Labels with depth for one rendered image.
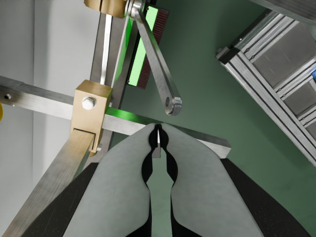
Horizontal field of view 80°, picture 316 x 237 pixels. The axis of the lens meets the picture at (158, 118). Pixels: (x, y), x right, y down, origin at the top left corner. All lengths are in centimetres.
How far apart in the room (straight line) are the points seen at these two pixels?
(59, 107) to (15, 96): 7
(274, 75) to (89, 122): 95
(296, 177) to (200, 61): 132
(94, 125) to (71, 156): 7
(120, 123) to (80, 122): 6
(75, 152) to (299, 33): 103
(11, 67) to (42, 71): 9
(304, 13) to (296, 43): 81
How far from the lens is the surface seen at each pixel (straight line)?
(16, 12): 51
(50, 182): 27
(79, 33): 53
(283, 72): 114
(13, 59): 52
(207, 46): 117
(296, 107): 127
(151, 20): 42
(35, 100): 37
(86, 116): 33
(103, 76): 45
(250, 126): 148
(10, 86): 38
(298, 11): 31
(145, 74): 43
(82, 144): 32
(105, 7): 25
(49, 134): 68
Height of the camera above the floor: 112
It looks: 61 degrees down
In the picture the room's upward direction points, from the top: 178 degrees clockwise
